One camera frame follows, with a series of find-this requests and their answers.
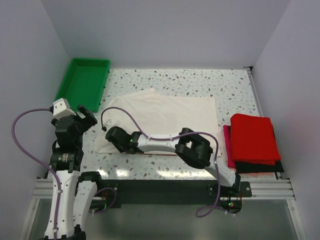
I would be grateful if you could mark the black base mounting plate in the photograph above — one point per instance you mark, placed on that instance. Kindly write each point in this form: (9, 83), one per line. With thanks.
(154, 192)

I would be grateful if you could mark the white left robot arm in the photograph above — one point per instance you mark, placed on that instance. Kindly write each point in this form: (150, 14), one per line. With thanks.
(73, 191)

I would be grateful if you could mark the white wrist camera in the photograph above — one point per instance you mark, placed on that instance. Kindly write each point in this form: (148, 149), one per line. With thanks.
(61, 108)
(111, 123)

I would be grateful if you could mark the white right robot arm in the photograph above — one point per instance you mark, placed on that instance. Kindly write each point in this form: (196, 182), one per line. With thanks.
(198, 150)

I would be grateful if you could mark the pink folded t shirt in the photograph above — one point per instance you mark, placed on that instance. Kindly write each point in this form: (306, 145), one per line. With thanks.
(227, 140)

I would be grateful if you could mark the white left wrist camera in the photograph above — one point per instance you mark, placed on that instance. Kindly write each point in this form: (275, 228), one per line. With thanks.
(61, 108)

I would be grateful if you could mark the red folded t shirt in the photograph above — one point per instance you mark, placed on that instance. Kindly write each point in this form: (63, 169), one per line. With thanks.
(252, 140)

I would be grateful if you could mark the white printed t shirt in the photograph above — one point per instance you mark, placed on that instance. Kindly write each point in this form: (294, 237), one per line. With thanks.
(158, 115)

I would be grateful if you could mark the green plastic tray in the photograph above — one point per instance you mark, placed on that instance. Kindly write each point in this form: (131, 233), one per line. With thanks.
(84, 82)

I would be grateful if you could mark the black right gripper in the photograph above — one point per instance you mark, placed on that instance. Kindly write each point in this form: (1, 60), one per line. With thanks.
(120, 149)

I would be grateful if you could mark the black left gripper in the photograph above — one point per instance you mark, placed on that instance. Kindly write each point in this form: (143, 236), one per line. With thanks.
(89, 120)

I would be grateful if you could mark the aluminium frame rail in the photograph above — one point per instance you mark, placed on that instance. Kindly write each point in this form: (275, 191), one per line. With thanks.
(261, 189)

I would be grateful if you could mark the black folded t shirt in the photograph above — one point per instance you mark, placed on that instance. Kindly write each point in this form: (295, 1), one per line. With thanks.
(245, 168)

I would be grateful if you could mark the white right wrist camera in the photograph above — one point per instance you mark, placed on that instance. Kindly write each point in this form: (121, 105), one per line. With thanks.
(111, 123)

